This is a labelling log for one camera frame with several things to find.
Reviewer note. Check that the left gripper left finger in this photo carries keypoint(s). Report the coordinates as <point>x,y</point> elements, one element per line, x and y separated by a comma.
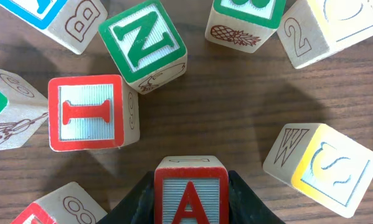
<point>138,205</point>

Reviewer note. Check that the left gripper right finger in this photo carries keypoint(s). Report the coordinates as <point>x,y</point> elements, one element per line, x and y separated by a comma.
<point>244,205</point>

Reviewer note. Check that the red A block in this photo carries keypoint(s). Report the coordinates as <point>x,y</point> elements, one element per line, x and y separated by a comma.
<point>191,189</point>

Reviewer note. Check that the red I block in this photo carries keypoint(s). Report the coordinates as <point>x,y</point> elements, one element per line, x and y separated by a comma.
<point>92,112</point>

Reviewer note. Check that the red U block centre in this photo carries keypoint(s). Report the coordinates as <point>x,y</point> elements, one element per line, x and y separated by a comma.
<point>68,204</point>

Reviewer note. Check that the yellow block middle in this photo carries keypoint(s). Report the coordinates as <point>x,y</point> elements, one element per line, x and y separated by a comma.
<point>323,164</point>

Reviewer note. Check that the yellow block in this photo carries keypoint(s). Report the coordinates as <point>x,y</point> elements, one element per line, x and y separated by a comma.
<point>312,30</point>
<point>323,164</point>

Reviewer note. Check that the green F block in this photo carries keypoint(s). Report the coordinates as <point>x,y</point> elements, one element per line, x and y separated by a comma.
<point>22,110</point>

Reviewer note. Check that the green N block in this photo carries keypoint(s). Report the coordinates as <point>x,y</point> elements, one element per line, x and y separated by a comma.
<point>145,46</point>

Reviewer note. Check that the green B block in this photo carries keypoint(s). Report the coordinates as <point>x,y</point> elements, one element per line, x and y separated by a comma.
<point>243,24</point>

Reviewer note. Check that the yellow block top centre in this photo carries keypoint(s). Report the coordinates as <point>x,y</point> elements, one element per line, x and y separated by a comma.
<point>312,30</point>

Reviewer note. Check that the blue X block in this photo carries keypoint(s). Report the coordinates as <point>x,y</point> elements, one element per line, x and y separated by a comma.
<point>72,23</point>

